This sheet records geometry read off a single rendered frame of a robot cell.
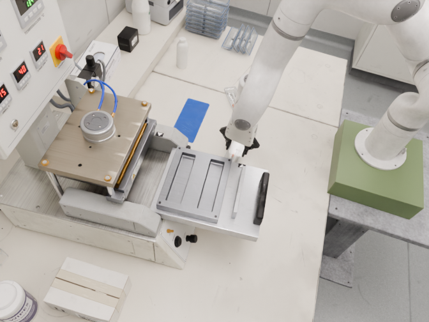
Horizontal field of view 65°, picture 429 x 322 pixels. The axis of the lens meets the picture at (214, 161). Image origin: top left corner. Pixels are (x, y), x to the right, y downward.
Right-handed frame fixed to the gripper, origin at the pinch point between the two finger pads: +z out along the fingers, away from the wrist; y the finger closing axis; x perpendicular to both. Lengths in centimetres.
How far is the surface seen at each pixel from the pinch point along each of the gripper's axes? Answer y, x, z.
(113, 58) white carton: 63, -14, -3
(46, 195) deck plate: 37, 51, -10
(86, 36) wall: 85, -24, 0
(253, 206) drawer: -14.8, 27.6, -14.3
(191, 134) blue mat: 19.7, -3.0, 7.5
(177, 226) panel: 3.0, 38.3, -3.1
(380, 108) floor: -69, -160, 83
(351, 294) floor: -78, -7, 83
